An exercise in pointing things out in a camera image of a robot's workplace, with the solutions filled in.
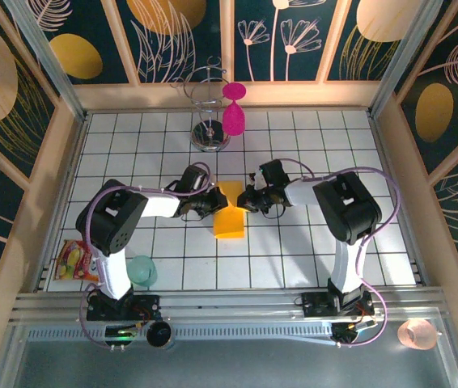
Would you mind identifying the yellow cloth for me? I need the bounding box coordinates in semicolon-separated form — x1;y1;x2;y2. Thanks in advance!
212;180;246;240

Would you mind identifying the pink wine glass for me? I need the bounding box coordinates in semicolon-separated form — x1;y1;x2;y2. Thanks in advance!
221;82;248;137

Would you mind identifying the green translucent cup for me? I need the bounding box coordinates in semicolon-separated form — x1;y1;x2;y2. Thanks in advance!
126;255;159;289

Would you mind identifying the slotted metal vent strip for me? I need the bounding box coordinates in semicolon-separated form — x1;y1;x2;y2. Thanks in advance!
26;325;335;341

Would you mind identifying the black round knob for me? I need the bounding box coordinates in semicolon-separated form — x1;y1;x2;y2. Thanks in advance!
146;321;173;348

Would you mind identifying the colourful snack packet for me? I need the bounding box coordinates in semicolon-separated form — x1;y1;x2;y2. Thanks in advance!
53;239;100;283

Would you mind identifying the black electronics module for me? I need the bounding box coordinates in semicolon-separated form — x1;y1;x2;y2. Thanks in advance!
104;323;141;349
331;321;378;348

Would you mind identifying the pink translucent cup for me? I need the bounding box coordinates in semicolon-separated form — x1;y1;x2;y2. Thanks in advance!
397;318;437;351

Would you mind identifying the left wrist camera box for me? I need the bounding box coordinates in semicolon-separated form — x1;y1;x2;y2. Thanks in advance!
178;164;212;193

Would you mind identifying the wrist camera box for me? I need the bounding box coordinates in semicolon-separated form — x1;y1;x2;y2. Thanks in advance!
178;164;212;193
255;158;290;188

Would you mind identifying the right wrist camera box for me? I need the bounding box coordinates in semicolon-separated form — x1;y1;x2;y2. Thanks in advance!
255;158;290;188

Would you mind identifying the chrome wire glass stand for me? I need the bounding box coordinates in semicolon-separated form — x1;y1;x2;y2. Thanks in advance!
170;56;232;154

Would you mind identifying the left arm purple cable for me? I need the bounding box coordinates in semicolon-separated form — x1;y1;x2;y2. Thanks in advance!
75;161;214;351

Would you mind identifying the aluminium mounting rail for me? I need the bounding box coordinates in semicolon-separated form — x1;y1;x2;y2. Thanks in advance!
10;285;456;324

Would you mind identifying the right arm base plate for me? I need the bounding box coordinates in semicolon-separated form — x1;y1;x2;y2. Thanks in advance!
300;290;375;318

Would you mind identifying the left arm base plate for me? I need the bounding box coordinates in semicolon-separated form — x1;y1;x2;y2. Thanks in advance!
86;293;162;323

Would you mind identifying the aluminium corner post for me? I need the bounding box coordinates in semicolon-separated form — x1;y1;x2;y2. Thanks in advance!
2;0;88;122
368;0;456;119

